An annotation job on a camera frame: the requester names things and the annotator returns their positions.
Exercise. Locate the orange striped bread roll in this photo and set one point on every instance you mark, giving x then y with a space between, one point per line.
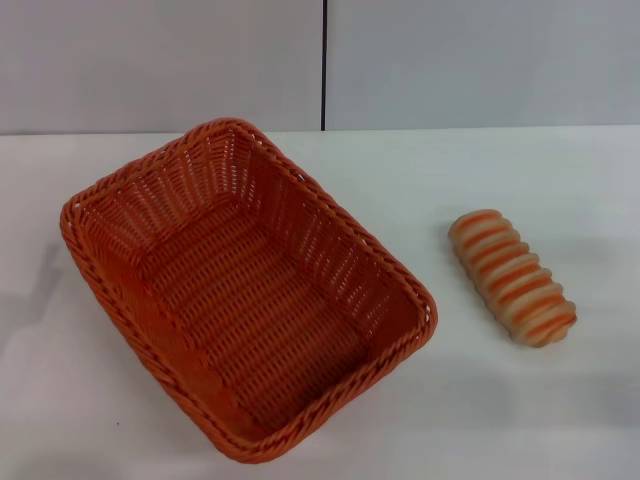
515 280

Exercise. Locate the black vertical wall strip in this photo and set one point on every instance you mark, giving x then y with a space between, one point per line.
323 65

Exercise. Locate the orange woven rectangular basket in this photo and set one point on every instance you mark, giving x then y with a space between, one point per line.
260 310

